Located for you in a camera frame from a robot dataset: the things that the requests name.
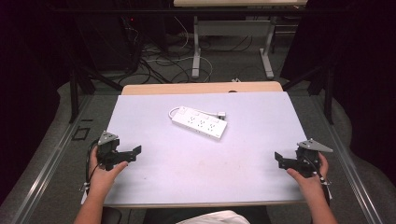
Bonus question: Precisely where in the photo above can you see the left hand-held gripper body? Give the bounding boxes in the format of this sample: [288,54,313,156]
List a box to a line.
[96,130,125,172]

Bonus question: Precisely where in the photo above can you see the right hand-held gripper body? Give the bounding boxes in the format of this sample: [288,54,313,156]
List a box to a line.
[293,138,334,179]

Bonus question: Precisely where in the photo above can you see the white power strip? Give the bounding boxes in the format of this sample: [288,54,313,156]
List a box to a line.
[171,105,229,141]

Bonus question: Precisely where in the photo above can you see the person's right hand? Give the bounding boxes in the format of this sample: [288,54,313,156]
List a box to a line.
[286,153,330,200]

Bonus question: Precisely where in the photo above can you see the person's left hand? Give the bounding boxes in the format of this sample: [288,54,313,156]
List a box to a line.
[88,154,129,200]

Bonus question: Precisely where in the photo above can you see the white table board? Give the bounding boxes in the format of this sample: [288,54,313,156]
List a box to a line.
[104,91,308,208]

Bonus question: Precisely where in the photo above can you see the black metal stand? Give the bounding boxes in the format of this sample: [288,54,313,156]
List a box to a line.
[281,64,336,126]
[68,65,124,124]

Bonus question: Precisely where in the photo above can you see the wooden table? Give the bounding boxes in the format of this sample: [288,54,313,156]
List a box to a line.
[104,81,307,209]

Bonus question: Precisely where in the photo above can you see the person's white shirt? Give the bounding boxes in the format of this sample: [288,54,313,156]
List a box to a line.
[176,209,252,224]

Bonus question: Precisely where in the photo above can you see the black curtain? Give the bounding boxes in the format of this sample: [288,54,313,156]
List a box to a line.
[279,0,396,188]
[0,0,74,206]

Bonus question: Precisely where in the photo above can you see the black computer tower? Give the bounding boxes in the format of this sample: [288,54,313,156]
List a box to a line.
[74,13,143,73]

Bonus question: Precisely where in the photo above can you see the grey desk with metal legs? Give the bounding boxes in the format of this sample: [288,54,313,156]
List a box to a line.
[173,0,309,80]

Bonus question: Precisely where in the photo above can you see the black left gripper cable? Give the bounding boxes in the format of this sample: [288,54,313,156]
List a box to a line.
[84,139,101,188]

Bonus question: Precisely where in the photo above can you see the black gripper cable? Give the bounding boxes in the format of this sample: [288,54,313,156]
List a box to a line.
[306,157,332,200]
[84,139,101,188]

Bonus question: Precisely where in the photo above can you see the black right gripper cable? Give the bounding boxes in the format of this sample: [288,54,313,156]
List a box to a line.
[306,157,332,200]

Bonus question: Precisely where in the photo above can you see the black floor socket frame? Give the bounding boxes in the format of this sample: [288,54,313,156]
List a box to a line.
[71,125,92,142]

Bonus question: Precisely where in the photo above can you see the aluminium floor rail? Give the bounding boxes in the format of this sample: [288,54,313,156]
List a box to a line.
[309,92,385,224]
[8,93,95,224]

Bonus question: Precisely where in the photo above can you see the white power strip cable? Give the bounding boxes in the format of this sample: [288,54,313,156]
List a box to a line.
[168,106,220,120]

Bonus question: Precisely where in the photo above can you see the bundle of black floor cables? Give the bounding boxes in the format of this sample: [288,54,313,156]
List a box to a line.
[118,18,255,85]

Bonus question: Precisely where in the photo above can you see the white floor cable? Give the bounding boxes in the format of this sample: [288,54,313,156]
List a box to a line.
[146,15,215,84]

